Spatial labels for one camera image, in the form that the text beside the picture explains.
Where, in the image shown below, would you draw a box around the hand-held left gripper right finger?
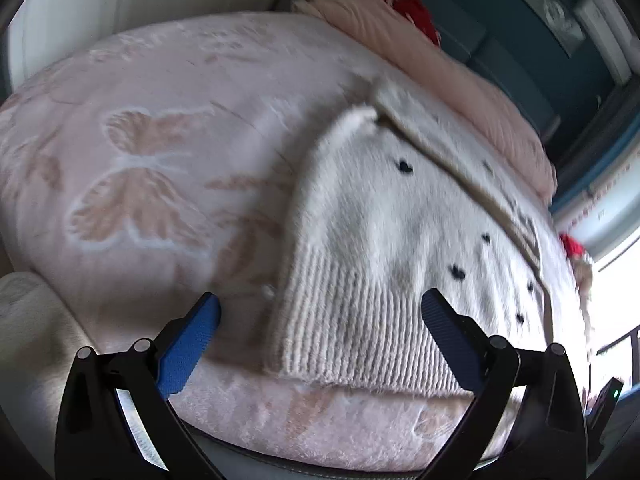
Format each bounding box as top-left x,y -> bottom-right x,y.
417,288 -> 589,480

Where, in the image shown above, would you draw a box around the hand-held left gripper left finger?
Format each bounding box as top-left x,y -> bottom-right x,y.
55,292 -> 223,480

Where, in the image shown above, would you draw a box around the white knitted sweater black hearts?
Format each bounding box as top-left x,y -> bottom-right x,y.
265,77 -> 592,402

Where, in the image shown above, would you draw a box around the red and white plush toy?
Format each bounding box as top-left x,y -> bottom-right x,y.
558,232 -> 597,357

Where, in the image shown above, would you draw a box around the beige cloth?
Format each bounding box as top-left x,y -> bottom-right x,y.
0,272 -> 87,480

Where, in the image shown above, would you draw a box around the pink butterfly blanket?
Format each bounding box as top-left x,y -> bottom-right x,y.
0,12 -> 592,476

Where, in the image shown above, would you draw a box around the teal cabinet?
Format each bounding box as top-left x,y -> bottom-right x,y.
310,0 -> 617,161

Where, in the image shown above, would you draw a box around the red cloth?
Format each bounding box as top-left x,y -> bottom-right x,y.
371,0 -> 444,49

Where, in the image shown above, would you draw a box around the white padded headboard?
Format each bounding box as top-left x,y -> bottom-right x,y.
4,0 -> 322,97

